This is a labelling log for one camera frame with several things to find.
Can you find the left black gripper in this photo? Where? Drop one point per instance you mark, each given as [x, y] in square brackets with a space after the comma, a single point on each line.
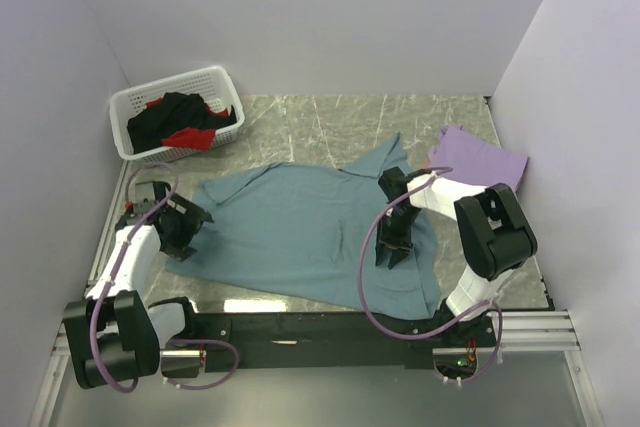
[192, 218]

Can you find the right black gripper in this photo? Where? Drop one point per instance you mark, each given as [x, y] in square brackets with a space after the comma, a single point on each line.
[385, 237]

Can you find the blue t shirt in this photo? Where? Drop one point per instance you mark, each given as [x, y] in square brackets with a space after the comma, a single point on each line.
[298, 229]

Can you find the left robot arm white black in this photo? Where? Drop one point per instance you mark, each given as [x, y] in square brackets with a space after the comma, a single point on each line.
[113, 337]

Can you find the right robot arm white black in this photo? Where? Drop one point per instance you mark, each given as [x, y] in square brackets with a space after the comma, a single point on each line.
[495, 235]

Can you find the red t shirt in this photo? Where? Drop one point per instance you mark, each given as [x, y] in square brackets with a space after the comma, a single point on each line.
[190, 137]

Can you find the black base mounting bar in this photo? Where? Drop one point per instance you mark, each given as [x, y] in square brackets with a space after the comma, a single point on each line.
[305, 340]

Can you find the white plastic laundry basket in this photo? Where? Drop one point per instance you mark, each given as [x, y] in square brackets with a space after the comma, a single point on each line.
[176, 116]

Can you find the black t shirt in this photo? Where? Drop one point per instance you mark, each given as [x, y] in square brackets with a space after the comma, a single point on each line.
[170, 119]

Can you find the folded purple t shirt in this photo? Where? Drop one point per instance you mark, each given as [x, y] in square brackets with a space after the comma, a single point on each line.
[476, 162]

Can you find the aluminium frame rail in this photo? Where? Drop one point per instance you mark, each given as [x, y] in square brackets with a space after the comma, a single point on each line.
[534, 375]

